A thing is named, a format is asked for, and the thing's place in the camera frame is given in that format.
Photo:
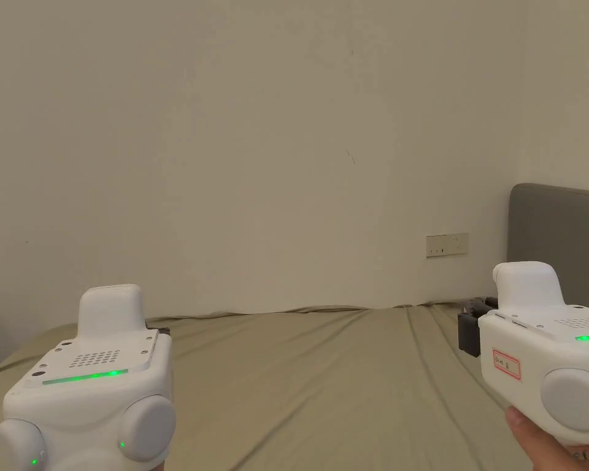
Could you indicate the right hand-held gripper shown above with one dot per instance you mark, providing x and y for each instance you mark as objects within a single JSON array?
[{"x": 535, "y": 353}]

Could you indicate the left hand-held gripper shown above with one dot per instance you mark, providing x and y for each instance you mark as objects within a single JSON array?
[{"x": 103, "y": 392}]

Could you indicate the person's right hand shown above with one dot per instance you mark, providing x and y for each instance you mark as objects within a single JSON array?
[{"x": 545, "y": 444}]

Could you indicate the grey padded headboard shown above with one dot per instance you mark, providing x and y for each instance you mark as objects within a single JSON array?
[{"x": 559, "y": 225}]

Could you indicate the bed with beige sheet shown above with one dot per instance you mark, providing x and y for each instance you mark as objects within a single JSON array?
[{"x": 324, "y": 382}]

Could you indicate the wall socket panel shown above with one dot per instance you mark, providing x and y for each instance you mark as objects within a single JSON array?
[{"x": 447, "y": 245}]

